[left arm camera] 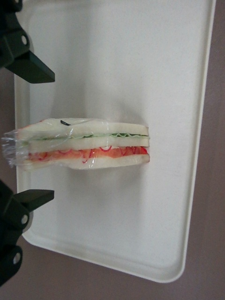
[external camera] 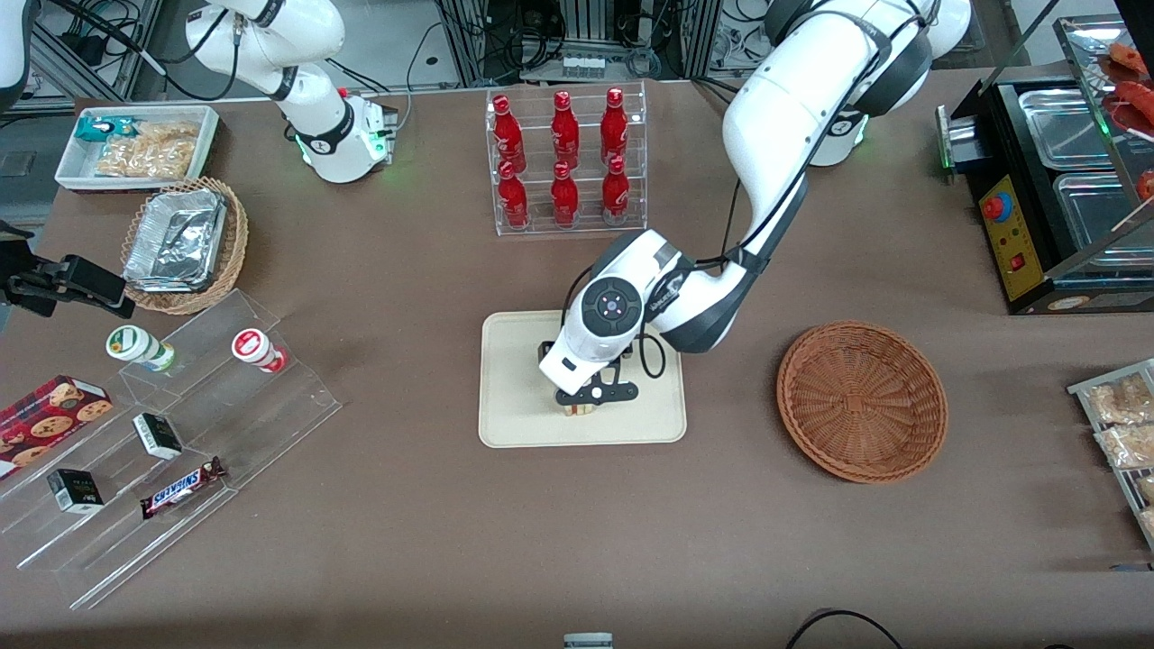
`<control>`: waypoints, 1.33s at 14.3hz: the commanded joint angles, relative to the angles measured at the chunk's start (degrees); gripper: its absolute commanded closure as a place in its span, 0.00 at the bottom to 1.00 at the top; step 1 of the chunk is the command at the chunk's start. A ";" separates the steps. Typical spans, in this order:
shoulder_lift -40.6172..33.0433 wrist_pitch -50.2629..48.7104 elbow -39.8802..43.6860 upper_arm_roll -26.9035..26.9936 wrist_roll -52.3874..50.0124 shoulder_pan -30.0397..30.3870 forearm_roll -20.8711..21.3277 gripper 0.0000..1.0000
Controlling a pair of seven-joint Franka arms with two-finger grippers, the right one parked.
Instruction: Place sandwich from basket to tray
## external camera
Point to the black food warmer appliance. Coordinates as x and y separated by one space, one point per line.
1001 144

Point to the clear acrylic bottle rack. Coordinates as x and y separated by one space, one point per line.
590 153

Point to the beige plastic tray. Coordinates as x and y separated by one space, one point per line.
514 397

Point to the small sandwich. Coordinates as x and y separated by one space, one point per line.
579 409

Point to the metal snack rack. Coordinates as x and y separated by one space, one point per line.
1082 389

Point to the green lid yogurt bottle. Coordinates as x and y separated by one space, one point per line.
126 342

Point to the red tartan cookie box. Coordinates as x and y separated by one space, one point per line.
45 415

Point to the red cola bottle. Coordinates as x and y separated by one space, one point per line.
616 191
512 196
508 131
565 126
564 195
614 124

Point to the white power strip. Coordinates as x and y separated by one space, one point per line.
581 66

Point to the clear acrylic stepped shelf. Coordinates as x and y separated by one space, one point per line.
270 424

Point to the clear bag of snacks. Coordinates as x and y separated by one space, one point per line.
1127 446
1122 398

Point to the clear bag of chips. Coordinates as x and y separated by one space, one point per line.
171 132
144 160

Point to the brown round wicker basket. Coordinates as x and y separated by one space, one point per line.
856 397

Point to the white rectangular bin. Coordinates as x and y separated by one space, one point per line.
68 173

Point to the red sausage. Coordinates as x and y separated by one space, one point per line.
1127 59
1138 101

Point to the Snickers chocolate bar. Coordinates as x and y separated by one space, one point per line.
180 489

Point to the grey device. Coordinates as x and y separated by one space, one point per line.
588 641

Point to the steel food pan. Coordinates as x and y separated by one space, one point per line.
1095 221
1068 126

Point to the green snack packet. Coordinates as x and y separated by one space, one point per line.
95 128

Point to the red lid yogurt bottle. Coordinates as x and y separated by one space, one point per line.
251 345

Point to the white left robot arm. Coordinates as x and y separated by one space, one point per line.
784 108

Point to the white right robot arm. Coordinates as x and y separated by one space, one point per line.
315 135

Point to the small black box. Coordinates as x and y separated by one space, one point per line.
74 491
158 435

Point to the light wicker basket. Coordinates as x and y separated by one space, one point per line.
236 243

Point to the metal equipment rack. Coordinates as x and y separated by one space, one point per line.
586 27

